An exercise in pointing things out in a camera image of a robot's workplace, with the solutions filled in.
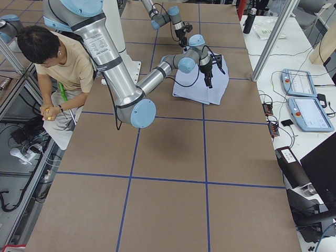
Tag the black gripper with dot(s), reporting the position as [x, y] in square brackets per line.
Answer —
[180, 34]
[205, 67]

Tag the light blue striped shirt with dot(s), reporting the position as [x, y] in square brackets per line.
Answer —
[192, 85]

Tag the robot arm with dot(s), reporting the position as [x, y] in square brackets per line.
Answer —
[98, 25]
[172, 16]

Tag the black water bottle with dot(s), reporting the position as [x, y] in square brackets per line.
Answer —
[249, 21]

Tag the orange black usb hub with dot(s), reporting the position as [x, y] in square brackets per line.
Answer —
[267, 108]

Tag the clear plastic sheet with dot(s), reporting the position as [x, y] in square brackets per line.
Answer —
[263, 29]

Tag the upper blue teach pendant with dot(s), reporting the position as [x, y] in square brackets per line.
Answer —
[298, 83]

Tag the blue teach pendant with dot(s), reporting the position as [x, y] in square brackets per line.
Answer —
[309, 114]
[298, 83]

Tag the lower blue teach pendant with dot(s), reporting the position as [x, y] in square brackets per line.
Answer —
[309, 114]

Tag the person in beige shirt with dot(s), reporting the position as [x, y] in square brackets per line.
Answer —
[58, 58]

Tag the black box with label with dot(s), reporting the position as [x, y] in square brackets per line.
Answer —
[291, 167]

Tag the black monitor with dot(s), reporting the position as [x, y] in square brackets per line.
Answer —
[319, 166]

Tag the yellow handheld object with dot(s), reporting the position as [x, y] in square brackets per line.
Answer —
[48, 115]

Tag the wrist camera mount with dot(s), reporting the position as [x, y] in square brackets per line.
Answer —
[218, 61]
[187, 27]

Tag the white camera pole base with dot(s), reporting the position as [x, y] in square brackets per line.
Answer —
[114, 28]

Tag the aluminium frame post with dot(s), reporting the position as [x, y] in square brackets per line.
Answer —
[277, 29]

